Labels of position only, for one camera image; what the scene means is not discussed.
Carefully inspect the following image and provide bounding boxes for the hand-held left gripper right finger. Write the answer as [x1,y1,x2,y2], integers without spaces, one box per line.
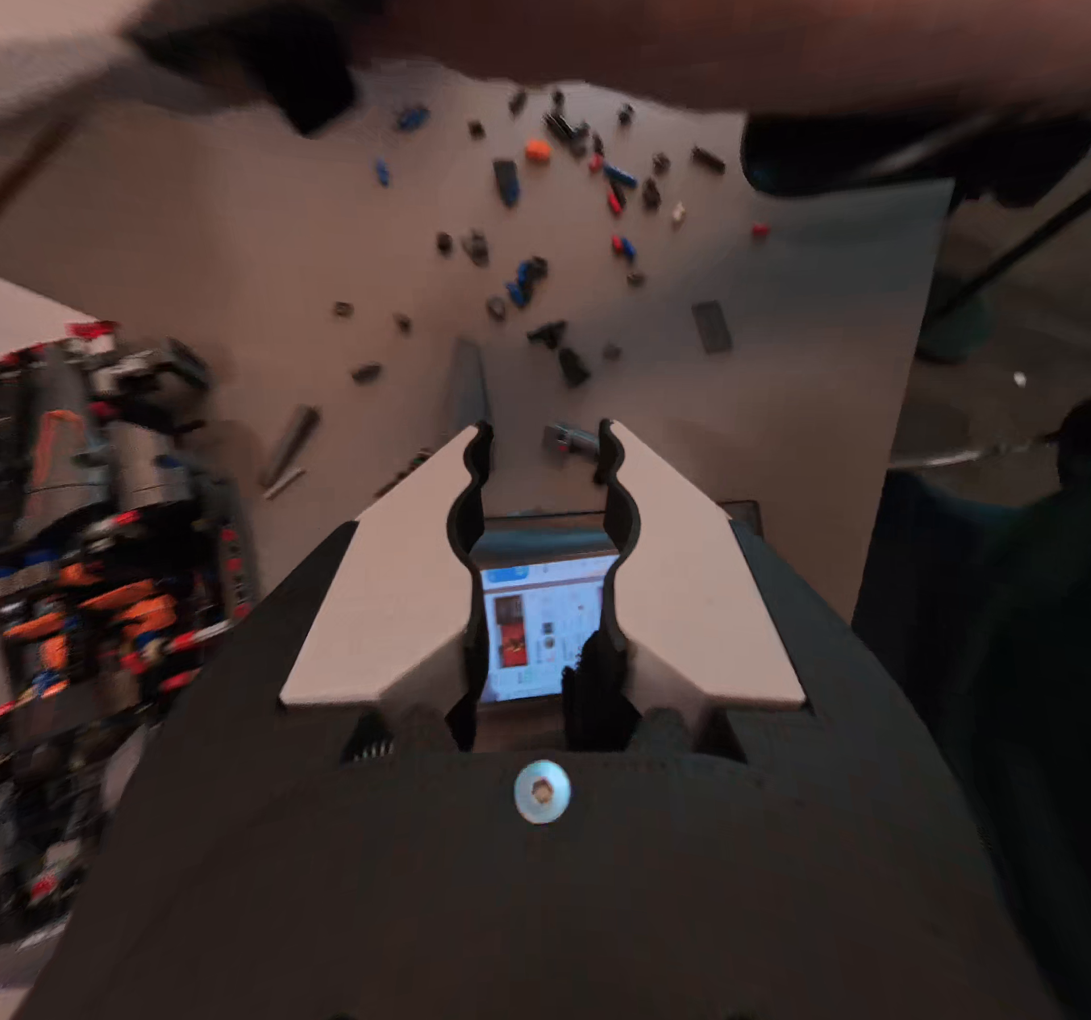
[597,419,808,718]

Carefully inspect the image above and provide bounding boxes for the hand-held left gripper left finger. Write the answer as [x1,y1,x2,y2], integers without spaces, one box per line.
[280,422,497,752]

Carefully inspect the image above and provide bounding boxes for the person's right forearm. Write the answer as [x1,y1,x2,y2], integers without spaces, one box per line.
[367,0,1091,113]

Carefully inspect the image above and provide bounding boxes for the grey lego wedge panel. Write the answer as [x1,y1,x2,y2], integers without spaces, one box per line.
[258,405,322,488]

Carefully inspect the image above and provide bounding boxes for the long grey lego blade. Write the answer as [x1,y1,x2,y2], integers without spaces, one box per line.
[445,338,494,442]

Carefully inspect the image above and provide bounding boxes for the scattered loose lego pieces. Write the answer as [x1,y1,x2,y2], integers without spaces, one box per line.
[332,86,772,390]

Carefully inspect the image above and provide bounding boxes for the grey and black lego car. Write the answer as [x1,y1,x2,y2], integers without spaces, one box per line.
[0,321,261,944]

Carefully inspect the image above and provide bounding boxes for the smartphone with lit screen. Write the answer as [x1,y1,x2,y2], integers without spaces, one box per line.
[479,555,622,704]

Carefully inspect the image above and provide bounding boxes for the dark green round base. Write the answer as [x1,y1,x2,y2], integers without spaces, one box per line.
[916,295,994,365]

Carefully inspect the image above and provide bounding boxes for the black armrest pad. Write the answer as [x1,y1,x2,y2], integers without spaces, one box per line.
[740,112,1091,205]

